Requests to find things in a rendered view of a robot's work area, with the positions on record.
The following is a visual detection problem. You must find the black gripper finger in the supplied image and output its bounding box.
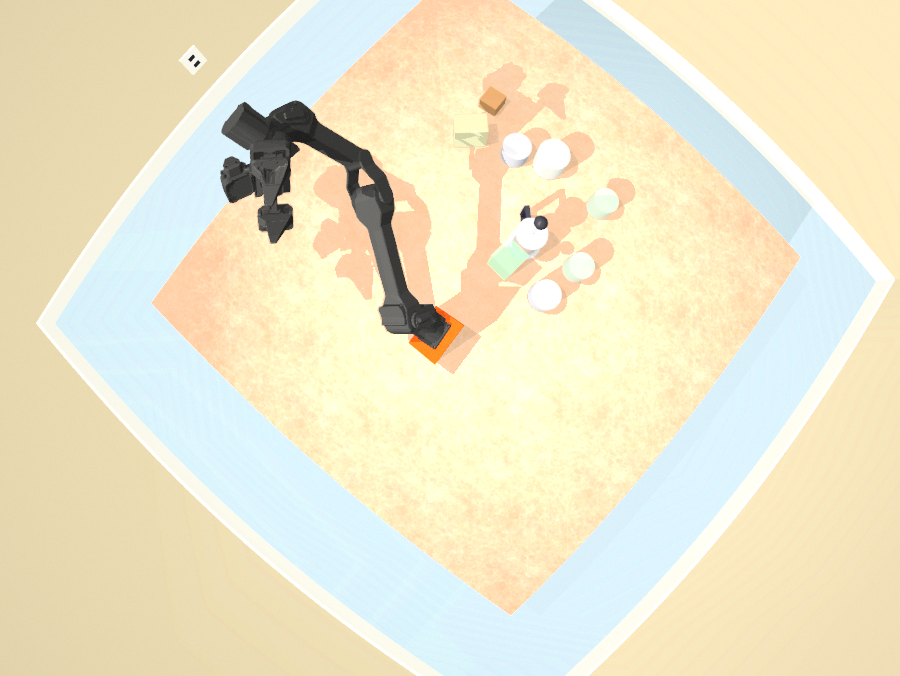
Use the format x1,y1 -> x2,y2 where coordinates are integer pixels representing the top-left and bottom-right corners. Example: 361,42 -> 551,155
257,213 -> 293,244
250,157 -> 290,207

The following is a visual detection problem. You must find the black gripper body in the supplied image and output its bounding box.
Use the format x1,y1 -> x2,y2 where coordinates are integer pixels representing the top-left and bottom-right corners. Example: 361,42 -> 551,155
249,139 -> 294,216

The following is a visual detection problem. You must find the pale yellow box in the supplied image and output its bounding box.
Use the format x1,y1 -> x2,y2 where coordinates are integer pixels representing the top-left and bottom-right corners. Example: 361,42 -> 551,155
453,113 -> 488,148

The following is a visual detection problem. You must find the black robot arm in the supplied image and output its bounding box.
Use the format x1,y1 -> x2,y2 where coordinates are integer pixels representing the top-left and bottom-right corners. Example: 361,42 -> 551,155
220,100 -> 451,349

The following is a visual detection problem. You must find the light grey cylinder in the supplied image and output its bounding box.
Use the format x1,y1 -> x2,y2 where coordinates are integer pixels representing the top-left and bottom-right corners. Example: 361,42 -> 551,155
500,133 -> 532,168
528,279 -> 562,311

